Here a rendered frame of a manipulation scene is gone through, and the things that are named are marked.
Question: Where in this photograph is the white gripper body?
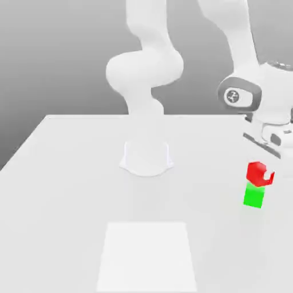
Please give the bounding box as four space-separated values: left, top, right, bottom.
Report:
242 132 293 179

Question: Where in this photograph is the small red cube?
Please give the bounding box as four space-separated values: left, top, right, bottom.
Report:
246 161 275 188

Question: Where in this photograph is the small green cube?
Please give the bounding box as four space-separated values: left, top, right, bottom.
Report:
243 182 266 209

